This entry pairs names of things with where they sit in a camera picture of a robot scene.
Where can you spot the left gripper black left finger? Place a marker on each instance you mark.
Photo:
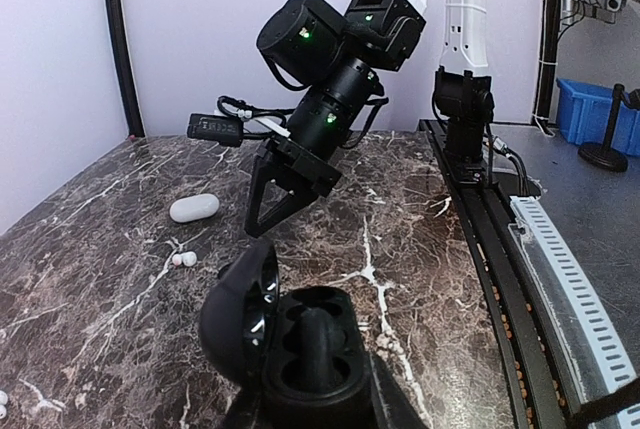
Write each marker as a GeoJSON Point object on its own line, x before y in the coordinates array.
{"type": "Point", "coordinates": [245, 411]}

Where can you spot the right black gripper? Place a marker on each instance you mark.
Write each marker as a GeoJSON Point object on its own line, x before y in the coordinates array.
{"type": "Point", "coordinates": [301, 174]}

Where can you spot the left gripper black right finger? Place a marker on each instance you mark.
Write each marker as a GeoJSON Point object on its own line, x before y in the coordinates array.
{"type": "Point", "coordinates": [391, 407]}

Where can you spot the white oval charging case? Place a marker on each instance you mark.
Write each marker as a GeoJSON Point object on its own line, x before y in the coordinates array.
{"type": "Point", "coordinates": [194, 208]}

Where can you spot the black oval charging case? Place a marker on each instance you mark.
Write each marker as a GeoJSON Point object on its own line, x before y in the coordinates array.
{"type": "Point", "coordinates": [249, 332]}

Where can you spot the black earbud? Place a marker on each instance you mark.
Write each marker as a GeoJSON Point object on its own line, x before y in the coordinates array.
{"type": "Point", "coordinates": [318, 336]}

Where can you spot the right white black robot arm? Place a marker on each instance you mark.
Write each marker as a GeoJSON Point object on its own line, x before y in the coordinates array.
{"type": "Point", "coordinates": [334, 58]}

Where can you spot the white earbud near case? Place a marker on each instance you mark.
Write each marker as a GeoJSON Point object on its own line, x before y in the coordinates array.
{"type": "Point", "coordinates": [187, 259]}

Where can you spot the white earbud far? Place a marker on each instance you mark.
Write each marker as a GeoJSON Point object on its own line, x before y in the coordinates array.
{"type": "Point", "coordinates": [3, 404]}

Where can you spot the blue plastic bin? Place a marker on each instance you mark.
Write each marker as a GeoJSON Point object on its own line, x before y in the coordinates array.
{"type": "Point", "coordinates": [583, 112]}

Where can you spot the black round-base stand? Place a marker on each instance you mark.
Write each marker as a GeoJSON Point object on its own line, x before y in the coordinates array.
{"type": "Point", "coordinates": [603, 155]}

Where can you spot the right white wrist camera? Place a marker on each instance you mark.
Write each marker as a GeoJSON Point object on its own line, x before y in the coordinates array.
{"type": "Point", "coordinates": [236, 122]}

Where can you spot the white slotted cable duct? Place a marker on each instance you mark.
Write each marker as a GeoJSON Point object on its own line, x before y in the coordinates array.
{"type": "Point", "coordinates": [590, 347]}

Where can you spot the right black frame post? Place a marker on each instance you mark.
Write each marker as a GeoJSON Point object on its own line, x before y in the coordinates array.
{"type": "Point", "coordinates": [123, 68]}

